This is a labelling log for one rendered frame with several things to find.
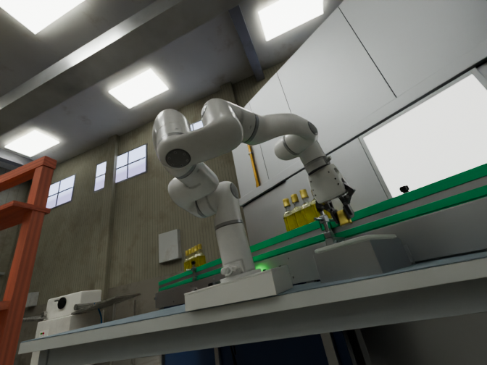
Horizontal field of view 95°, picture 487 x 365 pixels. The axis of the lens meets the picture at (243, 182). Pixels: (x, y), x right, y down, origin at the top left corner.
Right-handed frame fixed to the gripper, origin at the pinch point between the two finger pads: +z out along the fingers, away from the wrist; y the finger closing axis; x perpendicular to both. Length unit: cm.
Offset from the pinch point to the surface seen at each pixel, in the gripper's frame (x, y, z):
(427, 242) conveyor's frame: -16.5, -12.1, 17.3
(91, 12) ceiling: -48, 256, -461
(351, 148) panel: -46, 2, -25
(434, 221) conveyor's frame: -17.9, -16.1, 12.3
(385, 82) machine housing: -55, -22, -45
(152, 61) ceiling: -159, 297, -431
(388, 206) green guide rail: -21.8, -6.0, 4.0
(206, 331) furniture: 37, 32, 14
